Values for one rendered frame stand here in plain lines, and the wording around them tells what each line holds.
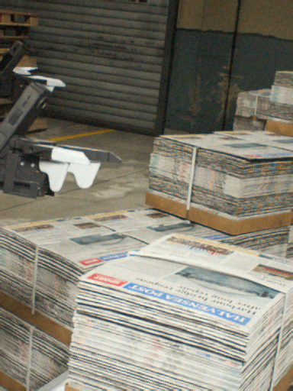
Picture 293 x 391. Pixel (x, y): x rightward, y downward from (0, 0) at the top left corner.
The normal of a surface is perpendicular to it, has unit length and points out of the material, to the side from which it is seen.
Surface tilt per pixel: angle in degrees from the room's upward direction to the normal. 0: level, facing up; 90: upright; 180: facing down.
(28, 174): 82
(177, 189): 90
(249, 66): 90
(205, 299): 2
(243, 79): 90
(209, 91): 90
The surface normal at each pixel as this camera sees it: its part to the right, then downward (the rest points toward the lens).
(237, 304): 0.11, -0.96
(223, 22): -0.44, 0.15
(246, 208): 0.69, 0.23
